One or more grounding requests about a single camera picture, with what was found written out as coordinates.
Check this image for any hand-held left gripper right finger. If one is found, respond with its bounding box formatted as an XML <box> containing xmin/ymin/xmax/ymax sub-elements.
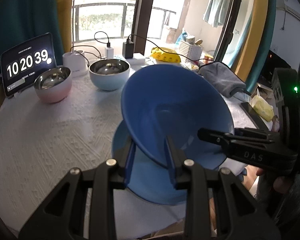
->
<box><xmin>166</xmin><ymin>135</ymin><xmax>282</xmax><ymax>240</ymax></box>

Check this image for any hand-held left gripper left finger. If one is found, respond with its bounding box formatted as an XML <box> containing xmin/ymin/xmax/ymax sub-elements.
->
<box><xmin>18</xmin><ymin>142</ymin><xmax>136</xmax><ymax>240</ymax></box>

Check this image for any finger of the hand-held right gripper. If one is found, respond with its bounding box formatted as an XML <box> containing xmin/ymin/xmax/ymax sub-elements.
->
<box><xmin>234</xmin><ymin>127</ymin><xmax>282</xmax><ymax>146</ymax></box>
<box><xmin>197</xmin><ymin>127</ymin><xmax>241</xmax><ymax>146</ymax></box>

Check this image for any blue round plate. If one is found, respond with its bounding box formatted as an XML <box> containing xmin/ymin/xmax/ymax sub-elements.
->
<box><xmin>112</xmin><ymin>120</ymin><xmax>192</xmax><ymax>205</ymax></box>

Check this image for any large blue plastic bowl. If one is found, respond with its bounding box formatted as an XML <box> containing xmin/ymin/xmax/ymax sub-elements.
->
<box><xmin>120</xmin><ymin>64</ymin><xmax>235</xmax><ymax>171</ymax></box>

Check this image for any light blue steel bowl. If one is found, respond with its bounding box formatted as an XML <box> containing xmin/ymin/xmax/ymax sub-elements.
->
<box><xmin>89</xmin><ymin>59</ymin><xmax>131</xmax><ymax>91</ymax></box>

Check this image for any pink steel bowl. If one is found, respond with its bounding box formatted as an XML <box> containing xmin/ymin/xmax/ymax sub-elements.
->
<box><xmin>34</xmin><ymin>67</ymin><xmax>73</xmax><ymax>103</ymax></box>

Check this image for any person's right hand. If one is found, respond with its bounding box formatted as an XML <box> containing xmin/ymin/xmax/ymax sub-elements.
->
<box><xmin>255</xmin><ymin>167</ymin><xmax>300</xmax><ymax>227</ymax></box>

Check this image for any black phone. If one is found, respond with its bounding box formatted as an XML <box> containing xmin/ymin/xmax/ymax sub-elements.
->
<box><xmin>240</xmin><ymin>102</ymin><xmax>271</xmax><ymax>130</ymax></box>

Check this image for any yellow tissue packet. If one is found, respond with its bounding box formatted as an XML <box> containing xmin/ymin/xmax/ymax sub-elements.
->
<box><xmin>250</xmin><ymin>96</ymin><xmax>275</xmax><ymax>122</ymax></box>

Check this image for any grey towel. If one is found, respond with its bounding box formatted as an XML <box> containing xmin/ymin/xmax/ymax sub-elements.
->
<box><xmin>198</xmin><ymin>62</ymin><xmax>247</xmax><ymax>98</ymax></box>

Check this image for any black monitor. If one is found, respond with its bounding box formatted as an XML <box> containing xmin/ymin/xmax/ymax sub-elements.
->
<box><xmin>262</xmin><ymin>50</ymin><xmax>298</xmax><ymax>85</ymax></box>

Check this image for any white textured tablecloth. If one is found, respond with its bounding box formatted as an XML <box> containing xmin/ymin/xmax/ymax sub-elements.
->
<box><xmin>0</xmin><ymin>62</ymin><xmax>273</xmax><ymax>240</ymax></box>

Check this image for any white perforated basket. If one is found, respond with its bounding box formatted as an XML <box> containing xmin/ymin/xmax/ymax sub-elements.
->
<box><xmin>179</xmin><ymin>40</ymin><xmax>203</xmax><ymax>60</ymax></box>

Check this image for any yellow wipes packet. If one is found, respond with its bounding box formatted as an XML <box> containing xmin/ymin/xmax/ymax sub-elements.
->
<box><xmin>150</xmin><ymin>47</ymin><xmax>182</xmax><ymax>63</ymax></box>

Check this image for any teal curtain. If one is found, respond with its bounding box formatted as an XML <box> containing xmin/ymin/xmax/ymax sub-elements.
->
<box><xmin>245</xmin><ymin>0</ymin><xmax>278</xmax><ymax>93</ymax></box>

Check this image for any yellow curtain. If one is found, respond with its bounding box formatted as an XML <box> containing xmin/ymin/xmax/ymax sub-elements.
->
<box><xmin>56</xmin><ymin>0</ymin><xmax>76</xmax><ymax>53</ymax></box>
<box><xmin>233</xmin><ymin>0</ymin><xmax>271</xmax><ymax>76</ymax></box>

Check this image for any blue and white packet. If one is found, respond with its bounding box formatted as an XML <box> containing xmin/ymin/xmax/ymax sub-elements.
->
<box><xmin>177</xmin><ymin>30</ymin><xmax>191</xmax><ymax>43</ymax></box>

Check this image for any white power strip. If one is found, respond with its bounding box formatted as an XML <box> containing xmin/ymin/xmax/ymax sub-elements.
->
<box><xmin>114</xmin><ymin>53</ymin><xmax>146</xmax><ymax>65</ymax></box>

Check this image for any balcony cardboard box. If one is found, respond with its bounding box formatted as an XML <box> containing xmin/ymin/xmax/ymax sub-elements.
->
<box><xmin>166</xmin><ymin>27</ymin><xmax>178</xmax><ymax>44</ymax></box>

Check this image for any black charger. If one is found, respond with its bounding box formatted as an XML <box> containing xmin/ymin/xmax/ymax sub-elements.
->
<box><xmin>122</xmin><ymin>38</ymin><xmax>135</xmax><ymax>59</ymax></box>

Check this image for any white charger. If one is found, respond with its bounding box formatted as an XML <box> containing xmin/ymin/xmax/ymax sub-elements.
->
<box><xmin>105</xmin><ymin>42</ymin><xmax>114</xmax><ymax>59</ymax></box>

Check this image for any hanging light blue towel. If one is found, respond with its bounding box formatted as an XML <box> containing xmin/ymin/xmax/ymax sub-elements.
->
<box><xmin>203</xmin><ymin>0</ymin><xmax>230</xmax><ymax>28</ymax></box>

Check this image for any tablet showing clock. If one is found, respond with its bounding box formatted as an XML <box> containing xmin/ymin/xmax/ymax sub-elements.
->
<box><xmin>1</xmin><ymin>32</ymin><xmax>58</xmax><ymax>98</ymax></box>

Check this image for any balcony railing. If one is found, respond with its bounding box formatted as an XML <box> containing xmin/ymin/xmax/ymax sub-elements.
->
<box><xmin>71</xmin><ymin>2</ymin><xmax>177</xmax><ymax>43</ymax></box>

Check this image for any dark blue curtain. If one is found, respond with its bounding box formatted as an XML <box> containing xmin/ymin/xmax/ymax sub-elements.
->
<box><xmin>0</xmin><ymin>0</ymin><xmax>66</xmax><ymax>75</ymax></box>

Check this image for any black door frame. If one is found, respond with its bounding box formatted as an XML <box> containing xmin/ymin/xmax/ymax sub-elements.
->
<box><xmin>215</xmin><ymin>0</ymin><xmax>256</xmax><ymax>63</ymax></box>

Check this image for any long black charging cable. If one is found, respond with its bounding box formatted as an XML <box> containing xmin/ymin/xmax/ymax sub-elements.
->
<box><xmin>126</xmin><ymin>33</ymin><xmax>243</xmax><ymax>67</ymax></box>

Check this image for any black window post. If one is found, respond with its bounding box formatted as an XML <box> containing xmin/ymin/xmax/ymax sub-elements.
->
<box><xmin>132</xmin><ymin>0</ymin><xmax>163</xmax><ymax>56</ymax></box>

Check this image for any short black charging cable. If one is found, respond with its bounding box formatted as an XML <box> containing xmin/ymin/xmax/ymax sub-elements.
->
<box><xmin>94</xmin><ymin>31</ymin><xmax>112</xmax><ymax>48</ymax></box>

